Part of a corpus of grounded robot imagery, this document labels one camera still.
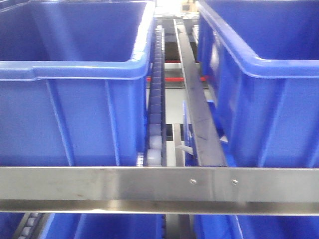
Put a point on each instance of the roller conveyor track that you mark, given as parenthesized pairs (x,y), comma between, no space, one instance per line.
(156,149)

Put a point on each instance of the large blue bin left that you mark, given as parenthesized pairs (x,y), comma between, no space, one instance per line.
(73,81)

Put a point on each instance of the large blue bin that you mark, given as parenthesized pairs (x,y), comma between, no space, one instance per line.
(262,59)
(73,81)

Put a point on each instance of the large blue bin right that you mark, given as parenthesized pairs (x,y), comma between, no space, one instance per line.
(262,59)

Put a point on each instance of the lower blue bin right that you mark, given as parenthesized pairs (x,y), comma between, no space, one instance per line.
(256,227)

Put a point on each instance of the lower blue bin left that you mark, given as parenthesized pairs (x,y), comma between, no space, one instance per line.
(103,226)

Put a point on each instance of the steel divider rail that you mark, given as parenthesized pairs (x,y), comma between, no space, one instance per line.
(207,144)

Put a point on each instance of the steel front shelf rail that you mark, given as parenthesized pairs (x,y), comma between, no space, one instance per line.
(160,190)

